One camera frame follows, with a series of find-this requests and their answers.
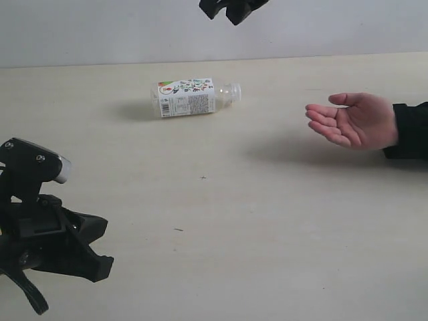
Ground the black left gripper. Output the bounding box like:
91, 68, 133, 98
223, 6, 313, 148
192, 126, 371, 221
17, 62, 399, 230
1, 195, 114, 283

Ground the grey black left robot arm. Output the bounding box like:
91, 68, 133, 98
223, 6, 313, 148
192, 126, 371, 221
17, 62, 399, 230
1, 195, 114, 282

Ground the black sleeved forearm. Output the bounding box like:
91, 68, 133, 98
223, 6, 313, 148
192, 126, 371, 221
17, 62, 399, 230
383, 102, 427, 161

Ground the clear bottle white floral label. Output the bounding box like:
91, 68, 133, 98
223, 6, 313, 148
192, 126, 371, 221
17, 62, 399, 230
150, 78, 242, 118

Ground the person's open bare hand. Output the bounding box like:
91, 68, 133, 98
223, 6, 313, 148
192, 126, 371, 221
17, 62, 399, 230
306, 92, 399, 150

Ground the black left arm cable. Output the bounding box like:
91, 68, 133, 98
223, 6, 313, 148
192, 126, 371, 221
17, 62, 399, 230
0, 265, 50, 316

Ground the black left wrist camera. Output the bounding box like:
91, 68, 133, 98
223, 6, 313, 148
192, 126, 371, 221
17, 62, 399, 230
1, 138, 72, 203

